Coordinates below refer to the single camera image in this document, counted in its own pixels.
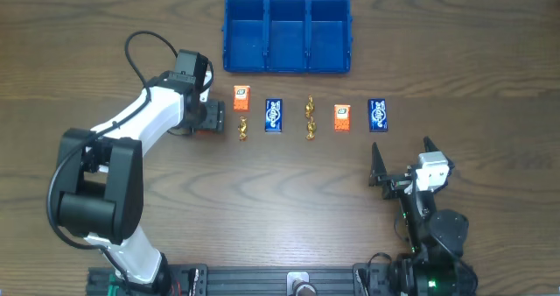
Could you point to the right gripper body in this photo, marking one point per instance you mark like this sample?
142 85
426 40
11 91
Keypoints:
394 185

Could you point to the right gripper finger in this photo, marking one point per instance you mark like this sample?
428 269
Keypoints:
429 146
376 167

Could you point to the blue candy pack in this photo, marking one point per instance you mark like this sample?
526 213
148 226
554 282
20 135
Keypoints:
273 115
377 115

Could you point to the orange candy box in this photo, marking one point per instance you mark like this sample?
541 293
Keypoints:
205 131
342 117
241 98

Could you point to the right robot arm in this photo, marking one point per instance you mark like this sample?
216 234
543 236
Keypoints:
448 232

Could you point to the gold wrapped candy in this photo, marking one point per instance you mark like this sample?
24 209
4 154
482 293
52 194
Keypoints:
242 128
309 106
311 128

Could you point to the blue tray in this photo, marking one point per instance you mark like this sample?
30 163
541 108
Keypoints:
245 64

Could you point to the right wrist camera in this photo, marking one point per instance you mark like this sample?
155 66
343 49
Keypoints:
431 171

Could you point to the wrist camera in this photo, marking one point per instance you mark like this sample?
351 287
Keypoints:
431 171
205 95

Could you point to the mounting rail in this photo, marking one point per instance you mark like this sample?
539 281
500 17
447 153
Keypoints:
262 280

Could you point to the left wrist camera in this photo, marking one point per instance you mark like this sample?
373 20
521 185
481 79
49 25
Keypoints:
205 95

